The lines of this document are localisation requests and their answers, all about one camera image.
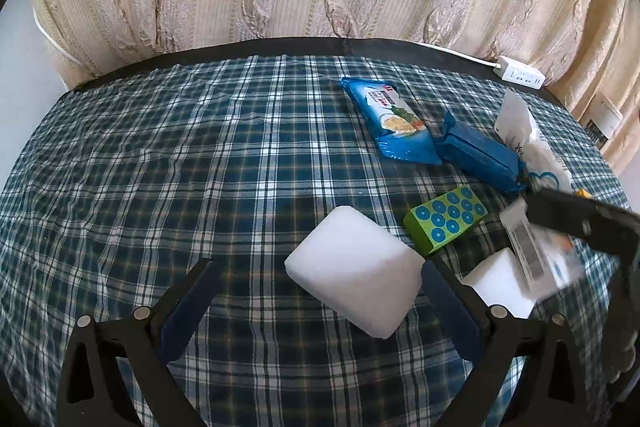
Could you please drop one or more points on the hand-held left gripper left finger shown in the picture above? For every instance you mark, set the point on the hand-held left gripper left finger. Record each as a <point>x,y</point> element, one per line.
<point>192,302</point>

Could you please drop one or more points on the blue plaid tablecloth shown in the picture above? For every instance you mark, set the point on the blue plaid tablecloth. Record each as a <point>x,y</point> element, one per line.
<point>200,157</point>

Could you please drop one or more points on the small yellow object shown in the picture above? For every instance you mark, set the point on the small yellow object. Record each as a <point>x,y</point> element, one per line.
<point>583,194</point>

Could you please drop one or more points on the blue picture snack packet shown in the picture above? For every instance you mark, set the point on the blue picture snack packet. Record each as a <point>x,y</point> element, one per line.
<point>395,122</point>

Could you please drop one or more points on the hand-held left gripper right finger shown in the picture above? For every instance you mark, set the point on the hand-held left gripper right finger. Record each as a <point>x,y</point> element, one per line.
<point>450,307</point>

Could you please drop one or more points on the white power strip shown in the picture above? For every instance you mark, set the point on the white power strip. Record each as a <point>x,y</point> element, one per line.
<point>520,74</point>

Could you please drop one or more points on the white crumpled plastic packet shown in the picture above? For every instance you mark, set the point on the white crumpled plastic packet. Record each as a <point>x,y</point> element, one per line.
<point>515,122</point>

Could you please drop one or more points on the dark blue wrapped packet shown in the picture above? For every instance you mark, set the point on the dark blue wrapped packet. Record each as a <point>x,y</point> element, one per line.
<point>475,152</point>

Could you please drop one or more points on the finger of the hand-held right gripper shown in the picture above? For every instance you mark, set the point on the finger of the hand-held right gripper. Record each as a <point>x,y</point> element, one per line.
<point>575,217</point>

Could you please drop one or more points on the white barcode packet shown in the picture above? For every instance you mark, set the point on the white barcode packet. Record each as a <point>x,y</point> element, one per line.
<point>530,252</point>

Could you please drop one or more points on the white electric heater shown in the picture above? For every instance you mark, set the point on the white electric heater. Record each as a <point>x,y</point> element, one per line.
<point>607,114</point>

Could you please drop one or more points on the green box with blue dots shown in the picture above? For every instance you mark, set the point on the green box with blue dots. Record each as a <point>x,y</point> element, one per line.
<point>450,217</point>

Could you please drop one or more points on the small white foam block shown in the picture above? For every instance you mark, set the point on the small white foam block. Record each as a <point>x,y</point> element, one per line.
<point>492,279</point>

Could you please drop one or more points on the large white foam block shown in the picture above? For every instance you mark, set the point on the large white foam block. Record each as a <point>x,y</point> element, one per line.
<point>350,267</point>

